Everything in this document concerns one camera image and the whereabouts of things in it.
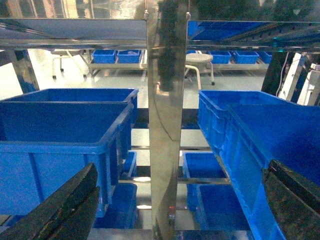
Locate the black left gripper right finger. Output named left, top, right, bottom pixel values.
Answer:
left=262, top=159, right=320, bottom=240

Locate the blue crate below right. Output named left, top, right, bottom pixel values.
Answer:
left=197, top=89, right=298, bottom=156

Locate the blue crate behind left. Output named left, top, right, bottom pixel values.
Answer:
left=4, top=88, right=139, bottom=124

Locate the white round stool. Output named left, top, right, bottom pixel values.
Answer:
left=184, top=53, right=215, bottom=90

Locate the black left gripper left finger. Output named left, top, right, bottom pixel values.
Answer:
left=0, top=162, right=100, bottom=240

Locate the large blue crate right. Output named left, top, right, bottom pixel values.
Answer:
left=226, top=103, right=320, bottom=240

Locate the stainless steel shelf rack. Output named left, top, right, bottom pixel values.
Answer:
left=0, top=0, right=320, bottom=240

